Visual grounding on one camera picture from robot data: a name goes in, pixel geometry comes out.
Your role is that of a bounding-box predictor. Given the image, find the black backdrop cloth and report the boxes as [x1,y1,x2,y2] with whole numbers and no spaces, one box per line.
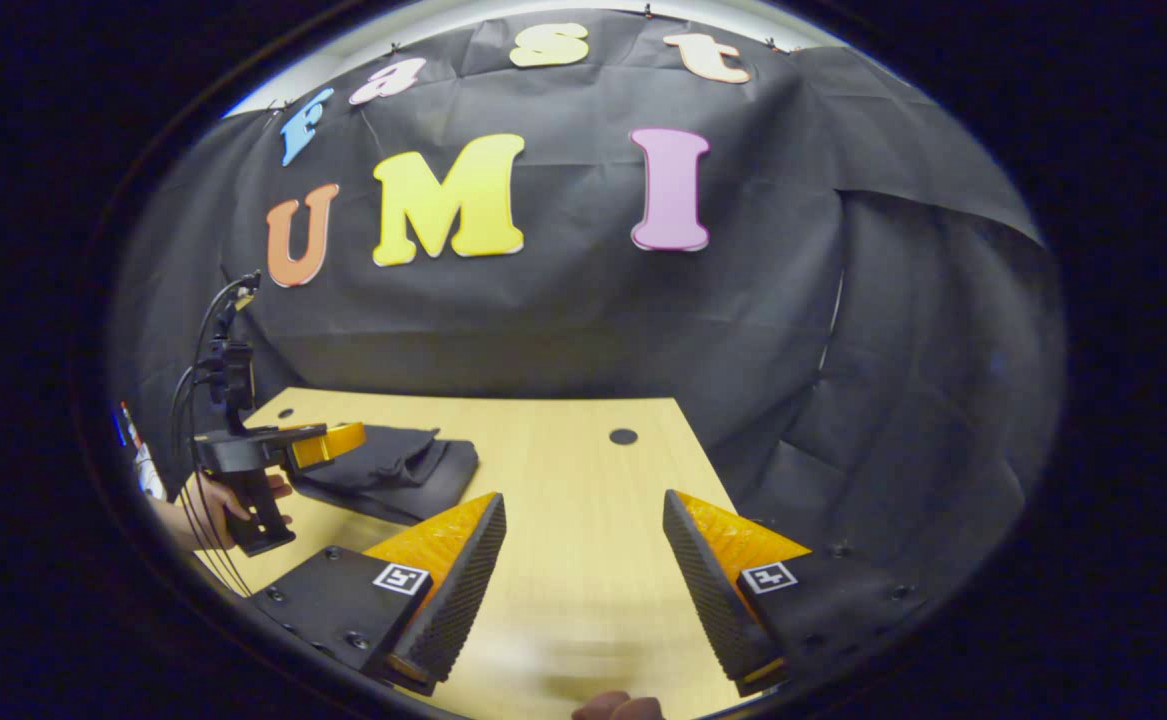
[108,8,1066,601]

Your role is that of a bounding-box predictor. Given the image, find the white side table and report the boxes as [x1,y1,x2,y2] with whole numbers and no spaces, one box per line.
[133,440,167,502]

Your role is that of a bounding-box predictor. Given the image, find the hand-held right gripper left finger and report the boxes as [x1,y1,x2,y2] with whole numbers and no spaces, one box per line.
[248,491,508,697]

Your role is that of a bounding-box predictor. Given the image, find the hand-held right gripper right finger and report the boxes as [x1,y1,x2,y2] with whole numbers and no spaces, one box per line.
[662,489,932,699]

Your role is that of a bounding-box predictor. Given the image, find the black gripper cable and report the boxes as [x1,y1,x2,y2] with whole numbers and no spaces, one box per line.
[169,272,262,598]

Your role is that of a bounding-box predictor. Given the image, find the dark jeans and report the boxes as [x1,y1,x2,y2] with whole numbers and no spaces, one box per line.
[287,424,482,527]

